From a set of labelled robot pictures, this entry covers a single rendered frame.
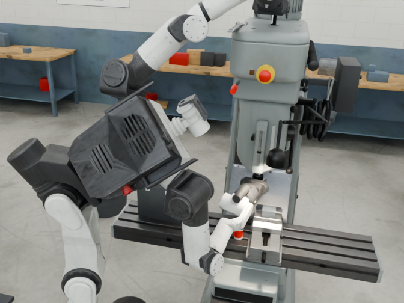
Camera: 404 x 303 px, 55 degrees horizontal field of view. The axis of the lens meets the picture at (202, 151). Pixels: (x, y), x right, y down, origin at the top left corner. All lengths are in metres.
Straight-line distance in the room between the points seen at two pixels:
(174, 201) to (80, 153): 0.31
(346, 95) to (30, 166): 1.27
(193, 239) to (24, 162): 0.58
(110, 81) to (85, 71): 5.46
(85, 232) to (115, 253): 1.90
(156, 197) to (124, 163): 0.76
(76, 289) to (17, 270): 1.83
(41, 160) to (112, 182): 0.25
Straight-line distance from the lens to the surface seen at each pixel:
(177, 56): 5.44
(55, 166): 1.28
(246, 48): 1.32
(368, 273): 1.87
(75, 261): 1.50
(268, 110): 1.50
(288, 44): 1.31
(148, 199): 1.89
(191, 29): 1.22
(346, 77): 1.77
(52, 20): 6.84
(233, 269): 1.83
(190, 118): 1.25
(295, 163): 2.11
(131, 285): 2.99
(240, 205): 1.50
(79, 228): 1.37
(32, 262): 3.35
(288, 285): 2.76
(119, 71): 1.24
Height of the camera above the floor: 2.06
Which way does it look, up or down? 25 degrees down
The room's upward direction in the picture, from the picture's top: 2 degrees clockwise
